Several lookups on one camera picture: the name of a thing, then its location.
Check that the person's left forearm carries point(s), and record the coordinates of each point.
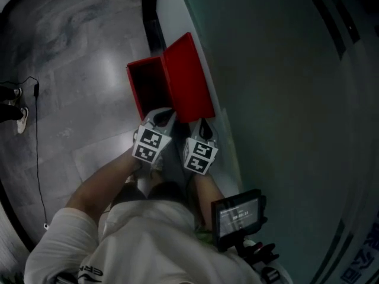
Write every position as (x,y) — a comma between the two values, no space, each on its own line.
(100,182)

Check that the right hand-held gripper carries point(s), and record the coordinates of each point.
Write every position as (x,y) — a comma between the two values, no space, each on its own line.
(199,157)

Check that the person's black shorts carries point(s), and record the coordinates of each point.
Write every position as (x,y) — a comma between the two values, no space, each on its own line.
(165,191)

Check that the red box lid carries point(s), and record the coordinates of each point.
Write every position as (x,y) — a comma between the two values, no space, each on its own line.
(188,78)

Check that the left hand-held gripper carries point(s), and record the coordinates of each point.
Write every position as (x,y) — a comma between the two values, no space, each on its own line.
(149,145)

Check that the person's white shoe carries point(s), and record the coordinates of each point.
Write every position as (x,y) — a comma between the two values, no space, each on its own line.
(22,121)
(18,95)
(139,174)

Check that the black monitor screen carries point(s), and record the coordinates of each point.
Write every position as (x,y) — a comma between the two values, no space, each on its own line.
(237,220)

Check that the person's white shirt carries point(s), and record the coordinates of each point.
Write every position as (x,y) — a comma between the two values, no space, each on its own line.
(148,247)

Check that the person's right forearm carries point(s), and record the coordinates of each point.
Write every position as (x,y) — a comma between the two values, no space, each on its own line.
(208,197)

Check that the black monitor mount rig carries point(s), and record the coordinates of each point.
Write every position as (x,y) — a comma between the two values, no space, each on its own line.
(260,251)

